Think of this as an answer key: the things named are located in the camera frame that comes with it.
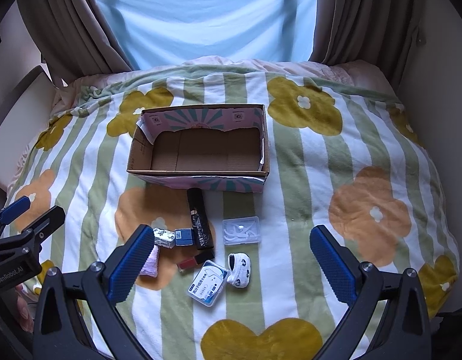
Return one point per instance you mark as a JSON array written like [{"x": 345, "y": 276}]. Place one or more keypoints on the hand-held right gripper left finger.
[{"x": 128, "y": 264}]

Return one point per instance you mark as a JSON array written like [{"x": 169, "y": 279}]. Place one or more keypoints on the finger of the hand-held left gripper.
[
  {"x": 47, "y": 221},
  {"x": 13, "y": 208}
]

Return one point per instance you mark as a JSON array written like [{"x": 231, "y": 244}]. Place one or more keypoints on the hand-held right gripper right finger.
[{"x": 333, "y": 264}]

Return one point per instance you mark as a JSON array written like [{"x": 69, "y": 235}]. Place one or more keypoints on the pink cloth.
[{"x": 150, "y": 262}]

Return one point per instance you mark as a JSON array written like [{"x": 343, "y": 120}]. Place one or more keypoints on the white patterned roll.
[{"x": 164, "y": 237}]

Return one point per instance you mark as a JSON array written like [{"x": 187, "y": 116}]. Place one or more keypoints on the small blue box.
[{"x": 184, "y": 237}]

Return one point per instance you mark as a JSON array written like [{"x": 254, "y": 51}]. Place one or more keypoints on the red lip gloss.
[{"x": 193, "y": 262}]

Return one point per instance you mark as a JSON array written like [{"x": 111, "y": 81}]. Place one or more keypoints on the clear dental floss box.
[{"x": 207, "y": 283}]

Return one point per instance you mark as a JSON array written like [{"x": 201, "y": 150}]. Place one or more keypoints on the white panda print sock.
[{"x": 239, "y": 270}]

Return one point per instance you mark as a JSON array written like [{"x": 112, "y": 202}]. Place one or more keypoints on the clear plastic hook box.
[{"x": 241, "y": 230}]

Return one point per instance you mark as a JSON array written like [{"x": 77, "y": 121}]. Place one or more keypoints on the cardboard box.
[{"x": 201, "y": 157}]

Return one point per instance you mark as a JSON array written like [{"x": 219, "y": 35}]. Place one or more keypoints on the person's left hand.
[{"x": 25, "y": 309}]

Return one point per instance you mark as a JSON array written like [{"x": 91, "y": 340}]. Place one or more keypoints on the striped flower print blanket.
[{"x": 317, "y": 180}]

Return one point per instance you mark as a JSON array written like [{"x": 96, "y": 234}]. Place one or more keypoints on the brown curtain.
[
  {"x": 358, "y": 18},
  {"x": 73, "y": 26}
]

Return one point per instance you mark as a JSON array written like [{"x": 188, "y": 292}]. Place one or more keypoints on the pink quilt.
[{"x": 223, "y": 63}]

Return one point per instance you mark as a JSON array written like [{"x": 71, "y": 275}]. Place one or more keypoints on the light blue sheer curtain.
[{"x": 208, "y": 18}]

